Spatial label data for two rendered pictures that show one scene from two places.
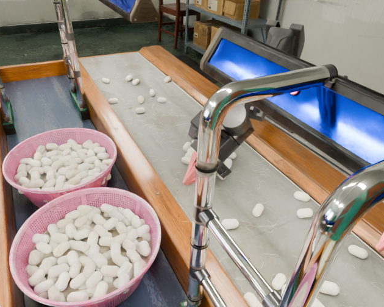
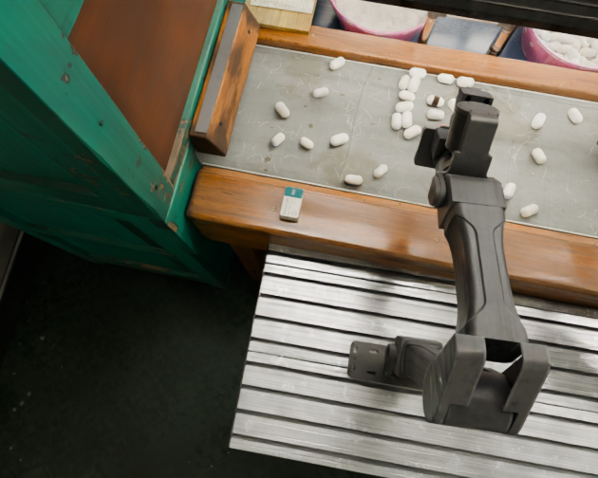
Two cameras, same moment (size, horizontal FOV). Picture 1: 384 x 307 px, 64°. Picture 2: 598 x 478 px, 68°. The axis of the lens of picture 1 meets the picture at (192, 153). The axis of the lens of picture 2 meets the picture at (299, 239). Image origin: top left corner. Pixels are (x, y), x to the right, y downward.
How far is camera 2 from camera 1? 92 cm
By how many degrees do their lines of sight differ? 65
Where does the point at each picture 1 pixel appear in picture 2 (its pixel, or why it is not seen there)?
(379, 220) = not seen: hidden behind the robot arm
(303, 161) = (576, 260)
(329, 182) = (528, 248)
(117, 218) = not seen: outside the picture
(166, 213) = (580, 76)
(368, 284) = (420, 170)
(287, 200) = (534, 199)
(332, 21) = not seen: outside the picture
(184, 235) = (548, 74)
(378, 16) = not seen: outside the picture
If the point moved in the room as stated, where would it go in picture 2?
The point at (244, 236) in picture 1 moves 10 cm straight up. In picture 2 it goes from (519, 126) to (544, 99)
